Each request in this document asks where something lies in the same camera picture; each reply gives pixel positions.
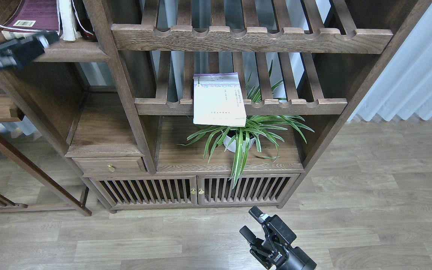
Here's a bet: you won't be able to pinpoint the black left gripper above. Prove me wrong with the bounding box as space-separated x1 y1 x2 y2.
0 31 60 70

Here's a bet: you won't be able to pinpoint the wooden side rack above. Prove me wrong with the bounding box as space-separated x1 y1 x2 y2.
0 86 92 217

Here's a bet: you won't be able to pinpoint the dark wooden bookshelf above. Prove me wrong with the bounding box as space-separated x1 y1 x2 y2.
0 0 432 212

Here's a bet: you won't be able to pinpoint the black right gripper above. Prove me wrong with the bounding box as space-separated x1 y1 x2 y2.
239 206 317 270

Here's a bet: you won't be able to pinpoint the white pleated curtain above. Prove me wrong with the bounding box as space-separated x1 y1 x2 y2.
349 4 432 121

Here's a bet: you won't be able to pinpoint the red cover book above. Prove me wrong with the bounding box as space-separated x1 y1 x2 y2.
57 0 96 42

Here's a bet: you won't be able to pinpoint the maroon book white characters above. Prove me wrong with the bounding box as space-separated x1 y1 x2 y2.
0 0 61 40

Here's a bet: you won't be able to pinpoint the white lavender book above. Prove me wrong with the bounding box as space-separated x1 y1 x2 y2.
193 72 246 127

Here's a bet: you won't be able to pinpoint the white plant pot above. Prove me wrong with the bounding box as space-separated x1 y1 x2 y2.
223 130 255 153

